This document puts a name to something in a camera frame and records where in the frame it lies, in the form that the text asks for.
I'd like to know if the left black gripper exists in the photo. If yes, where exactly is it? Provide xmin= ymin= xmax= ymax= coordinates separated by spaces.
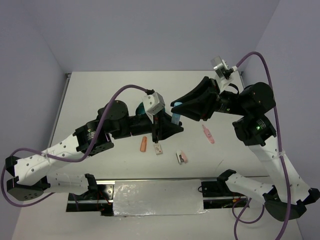
xmin=111 ymin=107 xmax=184 ymax=143

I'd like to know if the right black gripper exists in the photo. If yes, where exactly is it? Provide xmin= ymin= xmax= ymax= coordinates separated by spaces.
xmin=169 ymin=75 xmax=249 ymax=121

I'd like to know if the pink highlighter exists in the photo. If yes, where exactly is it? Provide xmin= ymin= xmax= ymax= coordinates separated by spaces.
xmin=202 ymin=125 xmax=215 ymax=144

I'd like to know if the blue cap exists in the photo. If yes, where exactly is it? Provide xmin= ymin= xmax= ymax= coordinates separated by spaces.
xmin=173 ymin=102 xmax=183 ymax=107

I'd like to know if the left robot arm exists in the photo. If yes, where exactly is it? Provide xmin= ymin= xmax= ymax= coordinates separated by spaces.
xmin=2 ymin=100 xmax=184 ymax=202

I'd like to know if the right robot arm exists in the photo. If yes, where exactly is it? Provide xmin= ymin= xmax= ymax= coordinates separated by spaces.
xmin=170 ymin=76 xmax=320 ymax=222

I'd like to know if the white staples box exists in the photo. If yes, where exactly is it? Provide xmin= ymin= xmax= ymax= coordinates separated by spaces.
xmin=153 ymin=143 xmax=163 ymax=156

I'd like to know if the orange transparent cap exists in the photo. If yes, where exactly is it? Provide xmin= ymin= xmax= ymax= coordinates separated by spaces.
xmin=139 ymin=136 xmax=148 ymax=153

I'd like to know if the teal round organizer container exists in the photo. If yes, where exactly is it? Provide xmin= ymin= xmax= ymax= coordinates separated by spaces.
xmin=135 ymin=102 xmax=146 ymax=116

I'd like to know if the pink white stapler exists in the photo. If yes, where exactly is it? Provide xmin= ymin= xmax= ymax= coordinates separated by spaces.
xmin=175 ymin=150 xmax=188 ymax=165

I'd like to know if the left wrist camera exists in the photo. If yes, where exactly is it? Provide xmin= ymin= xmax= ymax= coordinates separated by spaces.
xmin=142 ymin=92 xmax=165 ymax=124

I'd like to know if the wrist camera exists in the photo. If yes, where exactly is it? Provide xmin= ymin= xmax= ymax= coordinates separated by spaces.
xmin=142 ymin=92 xmax=165 ymax=124
xmin=210 ymin=56 xmax=234 ymax=93

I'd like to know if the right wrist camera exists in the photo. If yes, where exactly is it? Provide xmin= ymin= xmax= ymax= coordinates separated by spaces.
xmin=210 ymin=56 xmax=234 ymax=93

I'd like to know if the foil covered base plate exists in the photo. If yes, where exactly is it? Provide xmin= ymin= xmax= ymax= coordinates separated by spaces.
xmin=113 ymin=179 xmax=206 ymax=217

